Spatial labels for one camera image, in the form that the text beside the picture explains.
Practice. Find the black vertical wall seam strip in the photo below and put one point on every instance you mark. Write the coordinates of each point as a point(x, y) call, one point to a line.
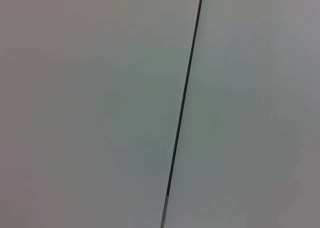
point(184, 93)

